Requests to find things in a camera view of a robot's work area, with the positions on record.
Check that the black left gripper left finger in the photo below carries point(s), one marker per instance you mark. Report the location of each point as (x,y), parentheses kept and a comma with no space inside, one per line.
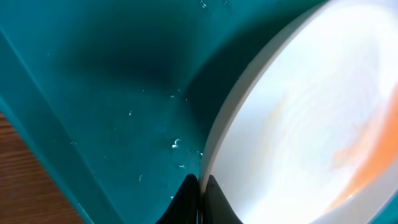
(184,205)

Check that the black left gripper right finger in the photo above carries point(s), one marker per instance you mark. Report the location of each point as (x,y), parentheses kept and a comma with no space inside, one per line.
(216,208)

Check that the white plate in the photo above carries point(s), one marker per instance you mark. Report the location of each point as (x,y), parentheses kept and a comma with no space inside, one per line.
(308,134)

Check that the teal plastic tray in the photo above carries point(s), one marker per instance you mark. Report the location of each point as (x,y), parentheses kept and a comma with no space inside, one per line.
(117,98)

